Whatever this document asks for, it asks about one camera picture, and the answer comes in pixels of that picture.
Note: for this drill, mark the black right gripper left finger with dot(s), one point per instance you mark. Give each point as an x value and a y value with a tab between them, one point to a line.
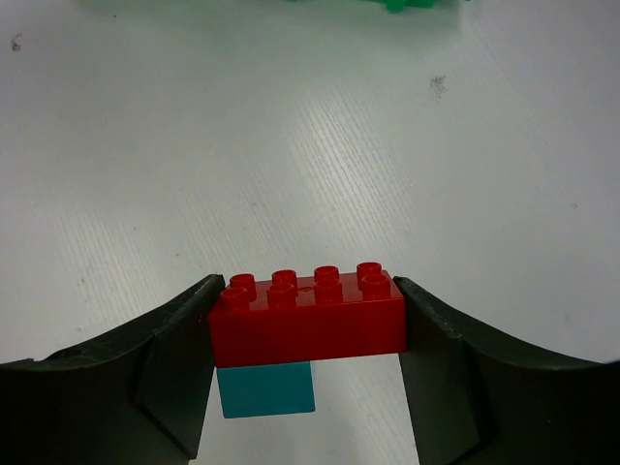
136	394

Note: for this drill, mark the green divided plastic bin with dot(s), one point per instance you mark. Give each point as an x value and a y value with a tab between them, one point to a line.
389	9

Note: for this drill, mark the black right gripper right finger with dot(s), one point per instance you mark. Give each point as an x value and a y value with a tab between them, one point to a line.
477	395

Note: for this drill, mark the lime purple red teal stack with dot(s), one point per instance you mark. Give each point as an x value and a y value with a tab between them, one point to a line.
266	334

